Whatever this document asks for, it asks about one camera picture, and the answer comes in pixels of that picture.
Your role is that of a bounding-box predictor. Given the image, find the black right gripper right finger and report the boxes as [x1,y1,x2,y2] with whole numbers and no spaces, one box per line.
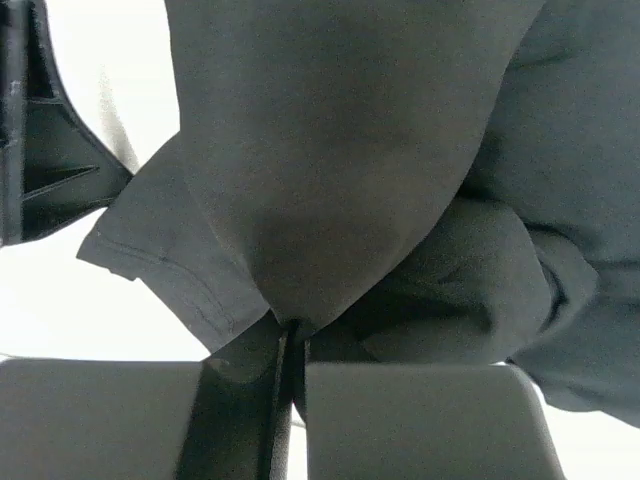
[293,329,564,479]

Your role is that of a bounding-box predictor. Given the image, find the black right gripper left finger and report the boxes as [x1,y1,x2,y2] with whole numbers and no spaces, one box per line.
[1,319,289,479]

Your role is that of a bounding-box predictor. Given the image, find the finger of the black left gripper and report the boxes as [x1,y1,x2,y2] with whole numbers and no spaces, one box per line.
[1,1,132,245]

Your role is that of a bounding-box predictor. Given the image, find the black trousers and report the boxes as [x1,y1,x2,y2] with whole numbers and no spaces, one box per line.
[78,1,639,426]

